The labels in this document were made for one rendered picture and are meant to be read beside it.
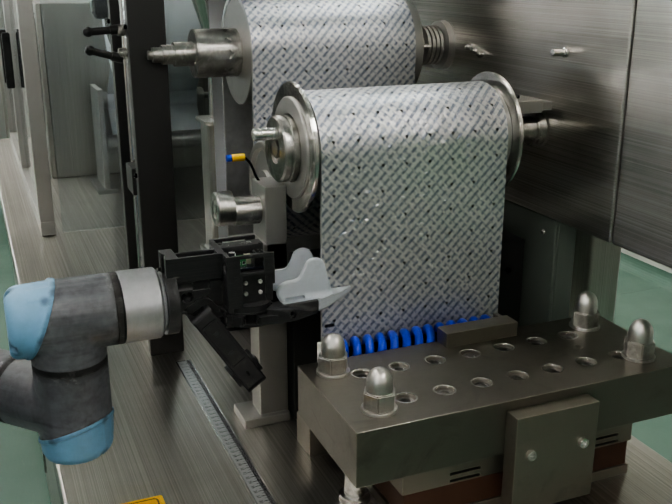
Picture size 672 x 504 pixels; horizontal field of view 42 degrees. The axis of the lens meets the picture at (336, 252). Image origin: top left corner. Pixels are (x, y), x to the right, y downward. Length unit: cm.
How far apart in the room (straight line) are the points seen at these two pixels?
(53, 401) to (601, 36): 71
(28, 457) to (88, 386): 203
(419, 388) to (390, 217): 20
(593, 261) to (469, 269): 33
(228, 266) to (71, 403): 21
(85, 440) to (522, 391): 45
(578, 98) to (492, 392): 37
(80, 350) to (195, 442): 25
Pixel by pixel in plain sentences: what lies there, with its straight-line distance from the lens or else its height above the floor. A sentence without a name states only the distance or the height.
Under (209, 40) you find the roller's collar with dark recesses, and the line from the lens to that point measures 119.
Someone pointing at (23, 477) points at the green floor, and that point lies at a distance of 285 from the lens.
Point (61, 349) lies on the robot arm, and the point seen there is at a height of 109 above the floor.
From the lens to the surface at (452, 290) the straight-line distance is 106.
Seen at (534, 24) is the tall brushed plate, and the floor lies 138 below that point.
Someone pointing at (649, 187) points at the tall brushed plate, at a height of 122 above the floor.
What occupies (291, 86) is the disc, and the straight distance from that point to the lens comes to 98.
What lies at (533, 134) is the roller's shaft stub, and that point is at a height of 125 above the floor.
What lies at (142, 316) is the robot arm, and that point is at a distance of 90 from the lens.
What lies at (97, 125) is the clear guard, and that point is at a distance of 194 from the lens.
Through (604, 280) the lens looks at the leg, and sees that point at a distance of 138.
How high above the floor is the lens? 144
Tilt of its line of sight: 18 degrees down
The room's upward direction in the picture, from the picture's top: straight up
